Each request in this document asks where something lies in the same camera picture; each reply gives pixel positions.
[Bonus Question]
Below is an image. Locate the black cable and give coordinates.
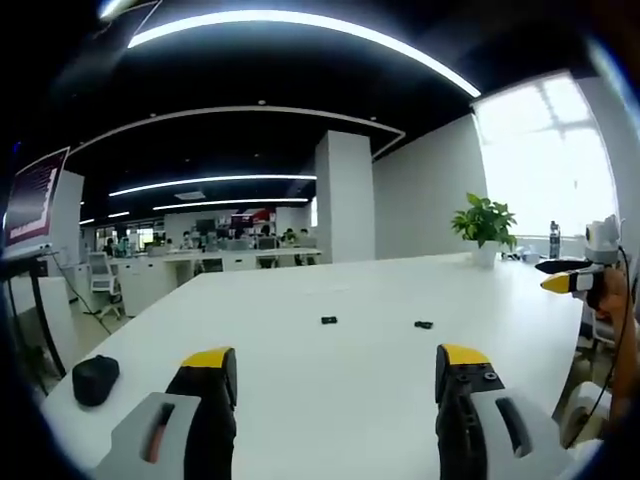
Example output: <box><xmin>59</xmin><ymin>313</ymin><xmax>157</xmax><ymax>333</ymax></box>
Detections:
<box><xmin>563</xmin><ymin>219</ymin><xmax>632</xmax><ymax>449</ymax></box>

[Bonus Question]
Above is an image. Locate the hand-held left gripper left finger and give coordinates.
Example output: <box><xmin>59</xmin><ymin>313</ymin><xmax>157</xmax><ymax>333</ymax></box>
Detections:
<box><xmin>94</xmin><ymin>345</ymin><xmax>238</xmax><ymax>480</ymax></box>

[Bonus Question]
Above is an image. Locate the person's right hand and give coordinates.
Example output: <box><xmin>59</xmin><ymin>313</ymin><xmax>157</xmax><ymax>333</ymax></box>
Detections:
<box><xmin>593</xmin><ymin>267</ymin><xmax>632</xmax><ymax>326</ymax></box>

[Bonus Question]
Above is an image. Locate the green potted plant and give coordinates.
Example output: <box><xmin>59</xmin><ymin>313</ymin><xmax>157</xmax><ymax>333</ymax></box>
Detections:
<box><xmin>450</xmin><ymin>192</ymin><xmax>519</xmax><ymax>267</ymax></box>

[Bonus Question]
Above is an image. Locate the monitor screen on stand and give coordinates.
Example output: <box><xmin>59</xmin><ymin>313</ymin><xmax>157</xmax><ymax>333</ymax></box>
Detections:
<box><xmin>2</xmin><ymin>146</ymin><xmax>71</xmax><ymax>261</ymax></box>

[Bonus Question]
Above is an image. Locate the white office chair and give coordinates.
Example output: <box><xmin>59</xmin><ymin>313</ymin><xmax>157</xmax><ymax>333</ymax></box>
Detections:
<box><xmin>87</xmin><ymin>251</ymin><xmax>125</xmax><ymax>321</ymax></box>

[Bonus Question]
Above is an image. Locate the black pouch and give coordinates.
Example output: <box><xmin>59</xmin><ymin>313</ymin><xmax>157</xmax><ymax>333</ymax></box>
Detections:
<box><xmin>71</xmin><ymin>354</ymin><xmax>122</xmax><ymax>407</ymax></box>

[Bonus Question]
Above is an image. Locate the white office desk row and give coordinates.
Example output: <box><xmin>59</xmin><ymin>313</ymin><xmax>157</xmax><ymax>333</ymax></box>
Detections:
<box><xmin>107</xmin><ymin>247</ymin><xmax>324</xmax><ymax>316</ymax></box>

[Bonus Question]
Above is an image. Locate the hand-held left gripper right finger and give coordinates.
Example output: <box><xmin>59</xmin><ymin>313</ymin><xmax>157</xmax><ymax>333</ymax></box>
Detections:
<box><xmin>434</xmin><ymin>343</ymin><xmax>576</xmax><ymax>480</ymax></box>

